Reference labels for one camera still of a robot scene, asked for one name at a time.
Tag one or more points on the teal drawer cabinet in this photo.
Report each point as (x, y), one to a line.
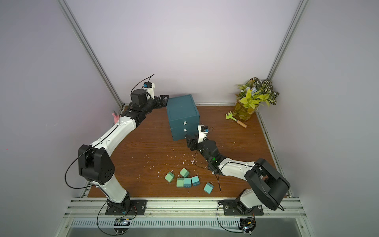
(183, 116)

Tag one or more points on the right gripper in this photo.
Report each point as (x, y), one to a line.
(192, 142)

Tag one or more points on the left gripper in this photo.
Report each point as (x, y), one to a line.
(163, 104)

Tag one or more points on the right electronics board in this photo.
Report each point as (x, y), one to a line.
(247, 225)

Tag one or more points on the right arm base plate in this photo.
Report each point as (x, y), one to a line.
(235, 208)

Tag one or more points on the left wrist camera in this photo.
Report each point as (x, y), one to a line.
(149, 87)

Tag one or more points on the green plug upper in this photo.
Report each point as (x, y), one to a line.
(184, 173)

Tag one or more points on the left electronics board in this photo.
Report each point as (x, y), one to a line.
(121, 226)

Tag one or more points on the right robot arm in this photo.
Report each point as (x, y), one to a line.
(267, 186)

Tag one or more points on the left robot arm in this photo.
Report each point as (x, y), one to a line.
(94, 161)

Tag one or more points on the teal plug far right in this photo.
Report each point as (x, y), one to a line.
(208, 188)

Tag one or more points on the electronics board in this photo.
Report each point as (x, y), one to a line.
(121, 226)
(247, 225)

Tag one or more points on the teal plug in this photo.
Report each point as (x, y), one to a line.
(208, 188)
(195, 181)
(187, 182)

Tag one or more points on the teal plug bottom right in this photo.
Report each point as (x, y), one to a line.
(195, 181)

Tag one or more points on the green plug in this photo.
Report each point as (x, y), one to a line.
(180, 182)
(184, 173)
(169, 177)

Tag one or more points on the aluminium front rail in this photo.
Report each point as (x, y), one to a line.
(178, 207)

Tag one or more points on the green plug bottom left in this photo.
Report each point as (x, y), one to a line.
(180, 182)

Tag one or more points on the artificial plant in vase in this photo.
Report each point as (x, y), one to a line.
(251, 95)

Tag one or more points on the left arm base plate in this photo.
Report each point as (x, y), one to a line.
(127, 207)

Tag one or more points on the teal plug bottom middle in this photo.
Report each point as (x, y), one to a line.
(187, 182)

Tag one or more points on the green toy rake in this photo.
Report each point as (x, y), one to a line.
(229, 115)

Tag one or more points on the pink spray bottle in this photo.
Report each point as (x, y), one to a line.
(115, 116)

